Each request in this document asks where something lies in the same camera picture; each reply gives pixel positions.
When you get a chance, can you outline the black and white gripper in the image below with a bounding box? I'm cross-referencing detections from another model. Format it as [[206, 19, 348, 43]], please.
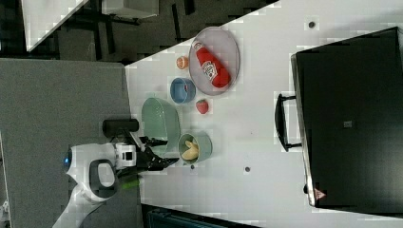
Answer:
[[114, 128, 179, 173]]

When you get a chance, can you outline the yellow banana bunch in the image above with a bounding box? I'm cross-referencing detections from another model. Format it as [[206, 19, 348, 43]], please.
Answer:
[[182, 141, 200, 160]]

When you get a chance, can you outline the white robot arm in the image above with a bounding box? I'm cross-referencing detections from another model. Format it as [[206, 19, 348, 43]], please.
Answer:
[[52, 128, 178, 228]]

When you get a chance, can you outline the green mug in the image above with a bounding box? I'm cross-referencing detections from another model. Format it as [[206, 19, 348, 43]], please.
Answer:
[[178, 131, 213, 164]]

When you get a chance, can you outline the green oval colander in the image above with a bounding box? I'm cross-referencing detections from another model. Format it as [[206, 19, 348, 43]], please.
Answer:
[[141, 98, 181, 157]]

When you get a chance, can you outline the black cylinder upper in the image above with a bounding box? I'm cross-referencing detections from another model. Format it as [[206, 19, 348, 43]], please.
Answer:
[[102, 119, 140, 138]]

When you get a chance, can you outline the blue bowl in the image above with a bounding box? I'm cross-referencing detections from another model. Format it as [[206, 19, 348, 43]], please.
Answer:
[[170, 78, 196, 104]]

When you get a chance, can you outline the red strawberry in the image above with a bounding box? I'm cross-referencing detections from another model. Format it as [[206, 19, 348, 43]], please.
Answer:
[[196, 99, 209, 114]]

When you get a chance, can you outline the orange fruit half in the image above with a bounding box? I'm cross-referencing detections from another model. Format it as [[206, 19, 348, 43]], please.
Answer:
[[176, 56, 189, 69]]

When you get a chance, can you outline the red ketchup bottle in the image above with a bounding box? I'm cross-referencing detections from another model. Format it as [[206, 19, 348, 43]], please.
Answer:
[[192, 41, 231, 88]]

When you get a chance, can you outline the grey oval plate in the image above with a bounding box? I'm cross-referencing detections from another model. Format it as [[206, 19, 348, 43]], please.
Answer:
[[188, 27, 240, 96]]

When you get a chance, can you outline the black toaster oven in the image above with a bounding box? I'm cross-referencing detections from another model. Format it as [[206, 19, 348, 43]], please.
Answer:
[[290, 27, 403, 218]]

